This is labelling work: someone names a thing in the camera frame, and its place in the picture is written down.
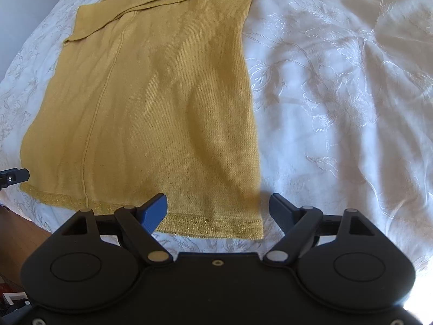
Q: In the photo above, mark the white embroidered bedspread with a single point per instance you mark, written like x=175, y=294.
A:
x=338, y=108

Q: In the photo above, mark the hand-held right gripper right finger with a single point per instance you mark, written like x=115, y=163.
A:
x=278, y=206

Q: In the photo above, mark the mustard yellow knit sweater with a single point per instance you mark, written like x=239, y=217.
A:
x=152, y=108

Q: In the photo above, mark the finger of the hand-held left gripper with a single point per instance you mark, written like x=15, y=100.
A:
x=16, y=176

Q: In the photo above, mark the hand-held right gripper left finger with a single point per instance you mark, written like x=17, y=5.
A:
x=156, y=212

